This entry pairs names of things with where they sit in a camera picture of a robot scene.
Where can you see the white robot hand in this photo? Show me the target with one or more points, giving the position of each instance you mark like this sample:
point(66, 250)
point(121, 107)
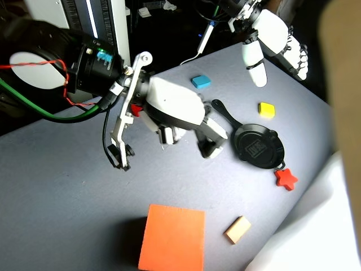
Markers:
point(175, 101)
point(270, 31)

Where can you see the black cast iron skillet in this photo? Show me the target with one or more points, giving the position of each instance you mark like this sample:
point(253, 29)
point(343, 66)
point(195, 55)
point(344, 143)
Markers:
point(259, 146)

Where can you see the person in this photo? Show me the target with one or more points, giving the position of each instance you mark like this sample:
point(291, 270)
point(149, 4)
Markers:
point(283, 7)

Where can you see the blue block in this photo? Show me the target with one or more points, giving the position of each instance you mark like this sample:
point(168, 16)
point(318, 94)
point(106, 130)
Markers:
point(201, 82)

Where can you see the red heart block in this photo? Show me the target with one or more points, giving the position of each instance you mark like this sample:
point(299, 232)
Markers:
point(136, 110)

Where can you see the yellow block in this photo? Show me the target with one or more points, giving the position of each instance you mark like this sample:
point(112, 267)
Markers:
point(266, 110)

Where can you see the white robot body column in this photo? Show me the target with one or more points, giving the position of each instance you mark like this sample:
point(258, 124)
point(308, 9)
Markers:
point(119, 28)

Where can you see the beige blurred panel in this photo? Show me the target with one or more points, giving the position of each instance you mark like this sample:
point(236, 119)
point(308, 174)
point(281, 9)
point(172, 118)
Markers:
point(347, 84)

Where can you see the small white box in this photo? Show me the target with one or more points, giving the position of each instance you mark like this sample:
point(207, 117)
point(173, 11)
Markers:
point(144, 12)

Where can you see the white crumpled paper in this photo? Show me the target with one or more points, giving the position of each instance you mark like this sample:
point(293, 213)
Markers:
point(169, 5)

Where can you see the red star block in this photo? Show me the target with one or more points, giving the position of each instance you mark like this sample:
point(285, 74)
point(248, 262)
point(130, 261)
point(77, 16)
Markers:
point(285, 179)

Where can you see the orange cube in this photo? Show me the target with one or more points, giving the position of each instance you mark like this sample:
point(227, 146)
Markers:
point(172, 240)

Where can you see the grey table cloth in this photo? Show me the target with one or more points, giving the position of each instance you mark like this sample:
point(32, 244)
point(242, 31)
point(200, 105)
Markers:
point(70, 197)

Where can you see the tan wooden block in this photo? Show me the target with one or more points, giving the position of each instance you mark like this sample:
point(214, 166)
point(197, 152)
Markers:
point(237, 230)

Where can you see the white draped cloth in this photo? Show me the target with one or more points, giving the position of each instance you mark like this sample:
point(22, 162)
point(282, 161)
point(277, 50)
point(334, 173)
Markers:
point(316, 231)

